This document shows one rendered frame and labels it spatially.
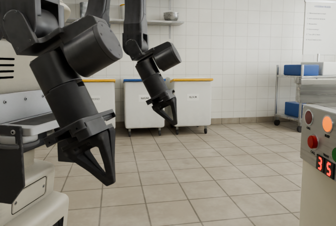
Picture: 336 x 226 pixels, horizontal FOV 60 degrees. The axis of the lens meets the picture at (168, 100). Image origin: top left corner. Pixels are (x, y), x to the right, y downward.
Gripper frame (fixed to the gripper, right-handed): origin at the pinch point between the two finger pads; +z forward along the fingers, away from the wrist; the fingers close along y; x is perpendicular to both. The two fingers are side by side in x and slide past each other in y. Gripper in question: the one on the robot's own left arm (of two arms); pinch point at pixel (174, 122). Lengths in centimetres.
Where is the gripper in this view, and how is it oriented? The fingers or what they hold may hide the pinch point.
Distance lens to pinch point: 84.3
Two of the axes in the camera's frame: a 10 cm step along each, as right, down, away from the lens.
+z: 4.5, 8.9, 0.0
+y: 2.4, -1.2, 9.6
